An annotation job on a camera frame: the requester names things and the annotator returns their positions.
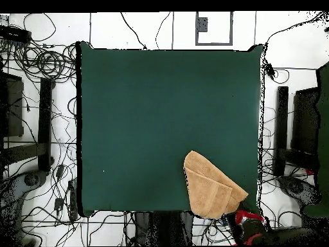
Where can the small black power adapter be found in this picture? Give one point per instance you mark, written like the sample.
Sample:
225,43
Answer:
58,204
60,171

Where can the black metal stand frame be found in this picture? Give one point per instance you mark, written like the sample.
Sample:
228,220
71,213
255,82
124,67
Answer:
45,123
281,128

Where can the tan terry towel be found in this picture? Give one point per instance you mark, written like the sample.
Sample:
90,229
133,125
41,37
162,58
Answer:
208,187

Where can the gray square floor box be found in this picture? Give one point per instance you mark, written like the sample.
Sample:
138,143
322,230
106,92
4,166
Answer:
201,24

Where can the gray black floor stand base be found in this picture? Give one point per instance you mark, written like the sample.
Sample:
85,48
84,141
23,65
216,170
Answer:
30,180
295,186

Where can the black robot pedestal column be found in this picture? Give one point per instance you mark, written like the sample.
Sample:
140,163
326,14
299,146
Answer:
164,229

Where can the dark green fabric sheet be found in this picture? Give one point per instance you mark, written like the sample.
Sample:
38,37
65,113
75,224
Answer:
323,128

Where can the black box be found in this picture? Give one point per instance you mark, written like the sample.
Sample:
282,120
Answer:
304,121
12,105

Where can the dark green table cloth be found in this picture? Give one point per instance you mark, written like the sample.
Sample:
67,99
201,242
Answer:
128,103

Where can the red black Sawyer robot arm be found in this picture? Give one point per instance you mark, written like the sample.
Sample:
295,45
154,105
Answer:
270,235

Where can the black power strip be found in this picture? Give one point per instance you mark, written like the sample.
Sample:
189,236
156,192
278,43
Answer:
15,33

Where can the gray floor hatch frame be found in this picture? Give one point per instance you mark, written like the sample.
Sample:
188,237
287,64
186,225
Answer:
213,44

